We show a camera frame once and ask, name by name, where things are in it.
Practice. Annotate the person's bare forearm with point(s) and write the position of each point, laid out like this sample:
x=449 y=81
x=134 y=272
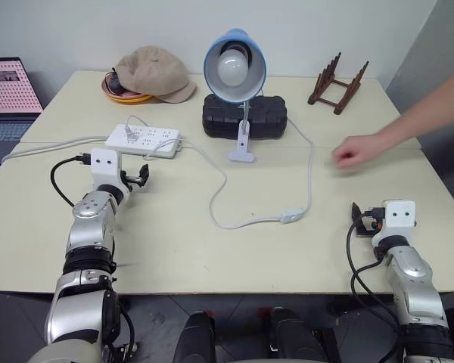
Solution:
x=427 y=113

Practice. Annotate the white power strip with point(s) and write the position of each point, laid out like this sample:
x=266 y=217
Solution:
x=157 y=137

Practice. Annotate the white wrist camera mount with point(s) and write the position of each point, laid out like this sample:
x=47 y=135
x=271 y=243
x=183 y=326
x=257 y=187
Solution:
x=105 y=166
x=399 y=215

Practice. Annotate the person's bare hand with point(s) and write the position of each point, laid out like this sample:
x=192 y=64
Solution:
x=357 y=151

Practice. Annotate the yellow and pink plate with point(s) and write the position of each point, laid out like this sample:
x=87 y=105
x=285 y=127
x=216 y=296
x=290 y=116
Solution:
x=126 y=99

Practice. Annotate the white light bulb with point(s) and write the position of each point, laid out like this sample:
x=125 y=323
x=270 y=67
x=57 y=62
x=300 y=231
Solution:
x=232 y=68

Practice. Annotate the laptop with pink screen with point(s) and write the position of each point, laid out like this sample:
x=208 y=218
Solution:
x=7 y=87

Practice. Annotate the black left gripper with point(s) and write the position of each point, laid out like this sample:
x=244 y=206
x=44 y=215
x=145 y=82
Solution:
x=131 y=180

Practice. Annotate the black plastic case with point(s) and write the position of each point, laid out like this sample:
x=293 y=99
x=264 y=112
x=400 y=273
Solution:
x=268 y=117

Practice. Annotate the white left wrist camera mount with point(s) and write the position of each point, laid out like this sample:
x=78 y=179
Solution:
x=105 y=166

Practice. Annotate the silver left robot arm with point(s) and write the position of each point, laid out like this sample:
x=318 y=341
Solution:
x=87 y=234

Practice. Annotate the blue desk lamp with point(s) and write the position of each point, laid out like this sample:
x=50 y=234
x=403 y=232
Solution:
x=246 y=96

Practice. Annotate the black rounded shell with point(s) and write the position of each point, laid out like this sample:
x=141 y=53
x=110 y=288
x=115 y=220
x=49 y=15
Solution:
x=194 y=338
x=295 y=336

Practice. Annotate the brown wooden rack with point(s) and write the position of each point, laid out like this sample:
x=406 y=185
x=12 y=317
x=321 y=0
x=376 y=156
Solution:
x=342 y=90

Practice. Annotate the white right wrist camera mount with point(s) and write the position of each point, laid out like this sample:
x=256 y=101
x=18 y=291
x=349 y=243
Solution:
x=399 y=215

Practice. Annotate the beige robot torso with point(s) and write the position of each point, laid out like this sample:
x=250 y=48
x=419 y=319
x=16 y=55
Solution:
x=64 y=351

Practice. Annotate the beige cap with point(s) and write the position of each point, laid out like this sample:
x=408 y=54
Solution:
x=155 y=73

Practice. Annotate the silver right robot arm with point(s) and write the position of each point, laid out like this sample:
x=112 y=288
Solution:
x=412 y=272

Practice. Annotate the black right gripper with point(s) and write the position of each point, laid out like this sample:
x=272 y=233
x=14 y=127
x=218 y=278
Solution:
x=374 y=221

